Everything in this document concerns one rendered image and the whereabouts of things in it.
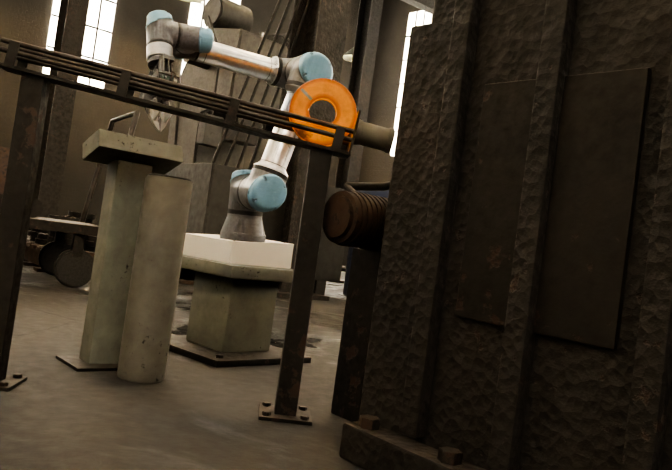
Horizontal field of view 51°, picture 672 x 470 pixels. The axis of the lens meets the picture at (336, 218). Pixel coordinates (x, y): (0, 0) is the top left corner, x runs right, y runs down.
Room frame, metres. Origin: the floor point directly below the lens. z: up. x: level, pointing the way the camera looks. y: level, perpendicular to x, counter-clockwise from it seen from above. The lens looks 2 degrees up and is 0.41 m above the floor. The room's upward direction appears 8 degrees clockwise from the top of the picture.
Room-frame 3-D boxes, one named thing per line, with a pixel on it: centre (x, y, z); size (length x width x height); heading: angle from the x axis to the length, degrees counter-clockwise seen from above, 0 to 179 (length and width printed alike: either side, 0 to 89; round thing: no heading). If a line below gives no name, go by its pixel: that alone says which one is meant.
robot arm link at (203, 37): (2.10, 0.50, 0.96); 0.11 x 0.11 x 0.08; 28
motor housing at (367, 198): (1.68, -0.08, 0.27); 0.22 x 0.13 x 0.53; 130
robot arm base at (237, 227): (2.35, 0.30, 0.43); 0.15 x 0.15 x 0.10
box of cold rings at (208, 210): (5.38, 0.66, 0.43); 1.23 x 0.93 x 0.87; 128
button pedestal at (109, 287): (1.91, 0.57, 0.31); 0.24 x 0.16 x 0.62; 130
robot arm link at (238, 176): (2.34, 0.30, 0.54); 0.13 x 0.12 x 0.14; 28
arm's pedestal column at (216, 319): (2.35, 0.30, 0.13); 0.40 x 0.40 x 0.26; 47
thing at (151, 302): (1.81, 0.44, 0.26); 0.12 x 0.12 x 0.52
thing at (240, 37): (7.41, 1.21, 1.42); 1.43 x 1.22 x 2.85; 45
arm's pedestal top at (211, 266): (2.35, 0.30, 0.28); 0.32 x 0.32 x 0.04; 47
